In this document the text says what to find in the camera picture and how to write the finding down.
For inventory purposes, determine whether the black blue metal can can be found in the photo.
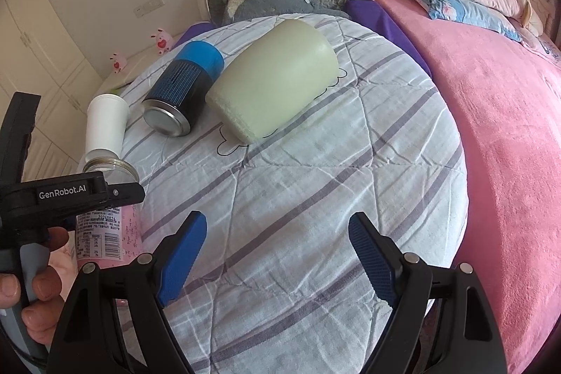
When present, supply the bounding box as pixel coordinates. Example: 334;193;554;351
142;41;224;138

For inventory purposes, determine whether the pink bunny figurine right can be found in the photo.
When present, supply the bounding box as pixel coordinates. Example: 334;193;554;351
151;28;174;55

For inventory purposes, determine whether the white paper cup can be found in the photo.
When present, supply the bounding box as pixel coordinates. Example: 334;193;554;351
85;94;129;162

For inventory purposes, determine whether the grey plush bear pillow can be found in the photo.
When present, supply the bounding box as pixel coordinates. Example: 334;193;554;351
223;0;350;25

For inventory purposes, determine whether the pink bunny figurine left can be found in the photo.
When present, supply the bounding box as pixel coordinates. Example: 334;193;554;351
109;52;127;73

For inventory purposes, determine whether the pale green ceramic cup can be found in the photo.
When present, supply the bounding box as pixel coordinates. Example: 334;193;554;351
205;19;338;144

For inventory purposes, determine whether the purple bed sheet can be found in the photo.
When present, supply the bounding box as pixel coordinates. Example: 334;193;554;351
176;0;433;78

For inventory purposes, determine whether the pink fleece blanket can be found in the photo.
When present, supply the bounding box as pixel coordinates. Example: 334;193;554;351
376;0;560;373

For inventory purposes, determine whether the striped grey white quilt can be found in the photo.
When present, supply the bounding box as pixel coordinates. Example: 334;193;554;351
123;15;468;373

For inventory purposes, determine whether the white wardrobe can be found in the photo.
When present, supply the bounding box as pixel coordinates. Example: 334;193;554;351
0;0;102;180

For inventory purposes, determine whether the person left hand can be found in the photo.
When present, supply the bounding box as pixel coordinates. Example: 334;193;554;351
22;227;77;346

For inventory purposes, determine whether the pink bunny figurine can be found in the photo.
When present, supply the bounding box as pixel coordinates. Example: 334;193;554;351
109;52;127;73
151;28;174;55

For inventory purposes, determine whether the pink labelled glass jar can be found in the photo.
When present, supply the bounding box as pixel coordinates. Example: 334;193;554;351
75;157;143;268

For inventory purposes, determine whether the blue cartoon pillow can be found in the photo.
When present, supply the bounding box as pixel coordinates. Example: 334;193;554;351
414;0;522;43

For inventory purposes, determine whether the white wall socket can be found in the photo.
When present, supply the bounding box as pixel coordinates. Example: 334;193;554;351
133;0;164;18

